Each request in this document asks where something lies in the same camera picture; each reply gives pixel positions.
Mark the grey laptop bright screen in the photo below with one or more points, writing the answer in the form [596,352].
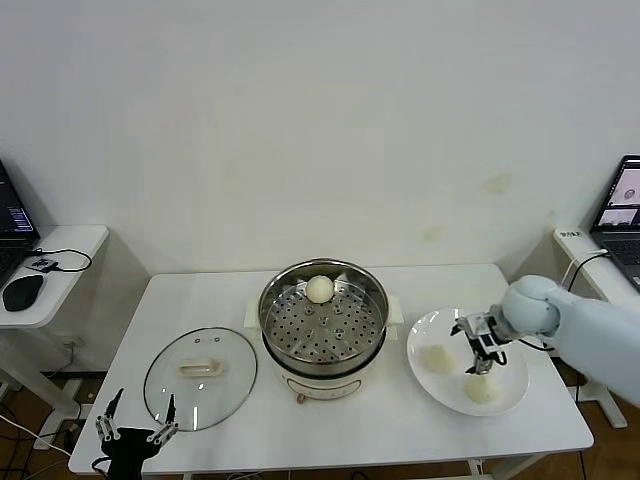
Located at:
[620,240]

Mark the white desk label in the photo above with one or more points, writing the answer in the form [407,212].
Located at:
[572,234]

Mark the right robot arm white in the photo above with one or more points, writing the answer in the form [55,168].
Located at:
[590,330]

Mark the white side desk labelled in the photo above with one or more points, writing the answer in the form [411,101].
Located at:
[600,281]

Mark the black laptop dark screen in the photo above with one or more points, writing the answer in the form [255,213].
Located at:
[12,215]

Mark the white round plate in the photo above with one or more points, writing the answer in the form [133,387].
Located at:
[507,387]

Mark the white steamed baozi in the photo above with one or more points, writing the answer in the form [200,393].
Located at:
[319,289]
[481,391]
[437,358]

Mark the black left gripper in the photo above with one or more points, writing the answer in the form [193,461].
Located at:
[125,445]

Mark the white side desk rounded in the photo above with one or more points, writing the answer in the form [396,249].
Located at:
[70,290]

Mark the cream electric cooker pot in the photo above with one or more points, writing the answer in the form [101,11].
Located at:
[325,385]

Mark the stainless steel steamer tray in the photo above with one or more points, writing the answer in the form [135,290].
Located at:
[350,345]

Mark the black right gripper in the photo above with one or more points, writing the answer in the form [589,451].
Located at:
[484,344]

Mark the small black usb device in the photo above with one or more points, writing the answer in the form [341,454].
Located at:
[42,264]

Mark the black computer mouse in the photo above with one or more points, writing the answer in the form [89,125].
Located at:
[22,292]

